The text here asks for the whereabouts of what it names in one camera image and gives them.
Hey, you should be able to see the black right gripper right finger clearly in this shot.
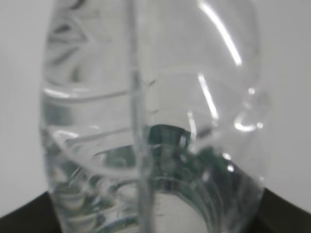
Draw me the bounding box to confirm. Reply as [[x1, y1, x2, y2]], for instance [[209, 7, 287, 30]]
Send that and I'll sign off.
[[250, 189, 311, 233]]

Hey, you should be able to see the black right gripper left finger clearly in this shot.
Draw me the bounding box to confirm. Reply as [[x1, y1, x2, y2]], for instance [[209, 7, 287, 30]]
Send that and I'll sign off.
[[0, 192, 61, 233]]

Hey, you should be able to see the clear green-label water bottle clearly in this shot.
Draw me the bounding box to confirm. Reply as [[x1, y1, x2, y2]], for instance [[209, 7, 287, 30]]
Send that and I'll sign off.
[[40, 0, 268, 233]]

